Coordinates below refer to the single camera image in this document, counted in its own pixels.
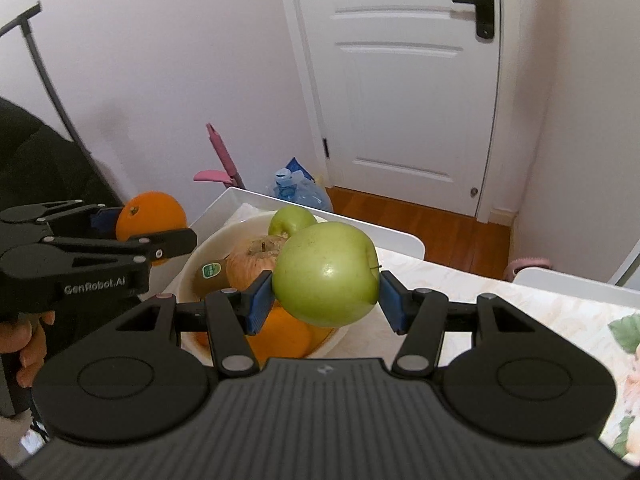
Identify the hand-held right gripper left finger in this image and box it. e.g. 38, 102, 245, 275
116, 270, 275, 376

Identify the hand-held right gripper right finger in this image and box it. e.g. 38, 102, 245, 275
378, 270, 536, 380

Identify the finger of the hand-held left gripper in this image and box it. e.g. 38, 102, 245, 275
42, 227, 198, 267
0, 200, 124, 236

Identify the large orange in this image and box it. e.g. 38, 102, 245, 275
248, 307, 328, 359
115, 190, 188, 267

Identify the red yellow apple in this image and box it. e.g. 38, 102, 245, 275
226, 234, 288, 292

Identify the cream shallow bowl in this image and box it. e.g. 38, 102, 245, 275
177, 208, 381, 361

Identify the brown kiwi with green sticker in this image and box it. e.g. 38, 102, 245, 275
192, 257, 232, 298

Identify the green apple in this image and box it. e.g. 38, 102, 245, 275
271, 221, 382, 329
268, 205, 318, 239

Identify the person's left hand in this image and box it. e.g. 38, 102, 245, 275
0, 310, 57, 389

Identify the black jacket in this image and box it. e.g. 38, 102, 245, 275
0, 97, 128, 211

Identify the floral tablecloth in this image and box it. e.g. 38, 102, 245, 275
345, 247, 640, 457

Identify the pink slipper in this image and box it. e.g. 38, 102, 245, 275
504, 257, 551, 281

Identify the black metal stand pole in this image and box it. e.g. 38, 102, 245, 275
0, 2, 127, 207

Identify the white panel door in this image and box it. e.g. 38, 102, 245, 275
275, 0, 503, 222

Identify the black door handle lock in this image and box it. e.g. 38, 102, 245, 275
451, 0, 494, 39

